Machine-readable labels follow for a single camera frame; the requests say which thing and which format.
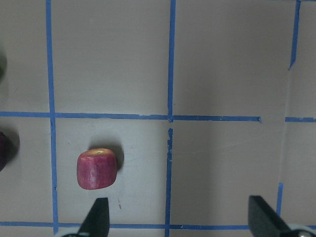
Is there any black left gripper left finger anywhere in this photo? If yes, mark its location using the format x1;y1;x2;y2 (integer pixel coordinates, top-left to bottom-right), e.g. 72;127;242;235
77;197;109;237

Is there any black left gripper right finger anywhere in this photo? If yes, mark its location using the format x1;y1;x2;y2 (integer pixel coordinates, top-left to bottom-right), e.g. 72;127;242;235
248;196;290;237

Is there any green apple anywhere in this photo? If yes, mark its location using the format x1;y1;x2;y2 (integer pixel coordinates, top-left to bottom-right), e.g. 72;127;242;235
0;48;7;80

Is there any dark red apple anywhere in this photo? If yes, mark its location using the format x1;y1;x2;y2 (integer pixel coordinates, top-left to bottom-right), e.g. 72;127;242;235
0;132;11;171

